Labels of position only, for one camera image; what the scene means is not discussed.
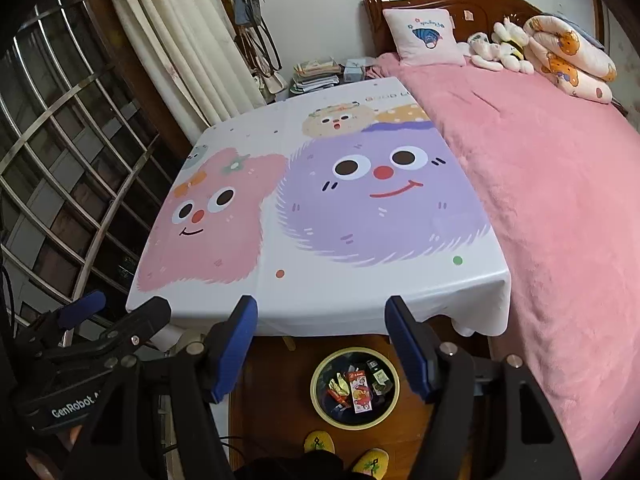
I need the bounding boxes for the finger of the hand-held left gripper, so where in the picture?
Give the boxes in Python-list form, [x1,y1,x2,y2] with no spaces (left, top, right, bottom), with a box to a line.
[35,296,172,361]
[15,290,107,342]

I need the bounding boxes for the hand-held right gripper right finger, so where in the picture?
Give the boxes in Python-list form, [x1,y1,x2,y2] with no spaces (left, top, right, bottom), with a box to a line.
[384,296,581,480]

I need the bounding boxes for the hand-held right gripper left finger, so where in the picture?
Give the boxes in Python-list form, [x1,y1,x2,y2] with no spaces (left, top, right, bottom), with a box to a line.
[62,295,259,480]

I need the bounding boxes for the round blue bin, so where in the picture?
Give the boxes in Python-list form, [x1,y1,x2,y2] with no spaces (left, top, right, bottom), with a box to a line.
[310,346,401,429]

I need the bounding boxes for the grey blue shoulder bag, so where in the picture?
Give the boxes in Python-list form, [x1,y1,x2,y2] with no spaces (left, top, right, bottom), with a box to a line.
[232,0,266,28]

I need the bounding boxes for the wooden table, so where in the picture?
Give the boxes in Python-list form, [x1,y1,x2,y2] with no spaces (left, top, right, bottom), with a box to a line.
[281,335,396,353]

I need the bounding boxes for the cartoon printed tablecloth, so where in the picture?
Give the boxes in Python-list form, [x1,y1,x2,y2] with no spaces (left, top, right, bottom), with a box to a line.
[125,77,512,338]

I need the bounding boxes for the yellow slipper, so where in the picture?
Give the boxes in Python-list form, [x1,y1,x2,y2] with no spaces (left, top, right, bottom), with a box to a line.
[305,430,335,453]
[352,449,390,477]

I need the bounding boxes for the person's black trousers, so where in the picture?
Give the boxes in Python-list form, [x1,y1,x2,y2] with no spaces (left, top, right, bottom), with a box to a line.
[235,450,361,480]

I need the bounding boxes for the metal window grille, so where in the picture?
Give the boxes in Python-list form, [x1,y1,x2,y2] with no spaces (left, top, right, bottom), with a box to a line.
[0,0,171,321]

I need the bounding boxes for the pink bed blanket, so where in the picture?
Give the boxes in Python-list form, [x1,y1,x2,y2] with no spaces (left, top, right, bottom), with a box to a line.
[372,52,640,480]

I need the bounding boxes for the white handbag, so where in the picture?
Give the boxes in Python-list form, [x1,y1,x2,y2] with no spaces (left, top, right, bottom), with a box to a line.
[255,72,288,96]

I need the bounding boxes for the stack of books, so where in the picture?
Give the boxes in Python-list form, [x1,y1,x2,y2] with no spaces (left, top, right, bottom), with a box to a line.
[290,59,343,95]

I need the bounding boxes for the cream curtain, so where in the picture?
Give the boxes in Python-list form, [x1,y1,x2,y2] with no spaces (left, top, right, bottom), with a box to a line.
[102,0,266,128]

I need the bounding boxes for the light blue tissue box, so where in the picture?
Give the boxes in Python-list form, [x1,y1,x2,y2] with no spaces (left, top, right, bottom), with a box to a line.
[342,57,373,81]

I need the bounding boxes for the pink square cushion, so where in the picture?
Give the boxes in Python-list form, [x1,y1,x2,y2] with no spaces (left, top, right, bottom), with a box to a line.
[382,7,466,67]

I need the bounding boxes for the white yellow plush toy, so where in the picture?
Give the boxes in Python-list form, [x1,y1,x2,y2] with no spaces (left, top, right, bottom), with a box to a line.
[492,17,535,73]

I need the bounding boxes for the wooden bed headboard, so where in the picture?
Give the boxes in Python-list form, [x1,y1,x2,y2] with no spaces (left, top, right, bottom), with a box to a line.
[362,0,608,58]

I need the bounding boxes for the bear print rolled quilt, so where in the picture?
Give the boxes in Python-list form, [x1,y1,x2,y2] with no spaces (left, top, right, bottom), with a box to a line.
[522,14,617,105]

